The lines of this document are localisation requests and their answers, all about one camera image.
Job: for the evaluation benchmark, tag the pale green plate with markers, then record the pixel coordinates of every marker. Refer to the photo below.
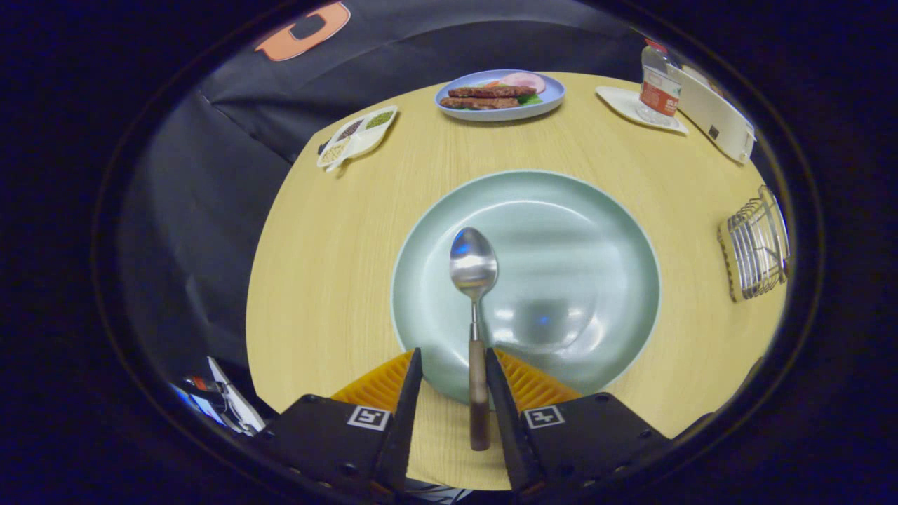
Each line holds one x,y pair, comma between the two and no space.
561,280

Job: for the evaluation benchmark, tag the blue plate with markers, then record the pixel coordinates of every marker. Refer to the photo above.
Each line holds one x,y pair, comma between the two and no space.
491,114

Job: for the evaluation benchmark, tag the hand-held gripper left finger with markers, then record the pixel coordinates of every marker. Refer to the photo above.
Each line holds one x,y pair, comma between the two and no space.
403,421

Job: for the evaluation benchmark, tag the white square coaster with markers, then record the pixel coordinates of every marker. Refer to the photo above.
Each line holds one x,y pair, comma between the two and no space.
617,99

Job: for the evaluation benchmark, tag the white toaster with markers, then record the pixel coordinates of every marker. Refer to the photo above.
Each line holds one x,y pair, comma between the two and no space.
715,119

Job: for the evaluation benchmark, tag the blue box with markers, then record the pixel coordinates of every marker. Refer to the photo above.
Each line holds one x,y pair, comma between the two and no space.
196,407

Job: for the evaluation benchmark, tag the green lettuce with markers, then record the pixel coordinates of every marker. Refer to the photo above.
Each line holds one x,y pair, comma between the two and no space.
532,99

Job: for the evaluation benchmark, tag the clear water bottle red cap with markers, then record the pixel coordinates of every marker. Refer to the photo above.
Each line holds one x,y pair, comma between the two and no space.
659,98

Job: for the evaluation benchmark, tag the pink ham slice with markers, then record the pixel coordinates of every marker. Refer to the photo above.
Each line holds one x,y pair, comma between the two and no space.
526,81

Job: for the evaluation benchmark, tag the white board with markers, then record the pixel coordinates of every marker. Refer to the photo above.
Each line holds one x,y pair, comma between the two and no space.
235,396

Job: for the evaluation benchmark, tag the white divided condiment tray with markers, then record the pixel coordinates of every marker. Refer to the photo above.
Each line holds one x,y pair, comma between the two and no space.
361,144

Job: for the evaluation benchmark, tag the brown meat strip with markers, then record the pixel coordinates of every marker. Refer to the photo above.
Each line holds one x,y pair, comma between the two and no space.
477,104
491,92

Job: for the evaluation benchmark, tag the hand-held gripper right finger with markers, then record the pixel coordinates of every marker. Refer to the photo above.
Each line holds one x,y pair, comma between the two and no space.
508,421

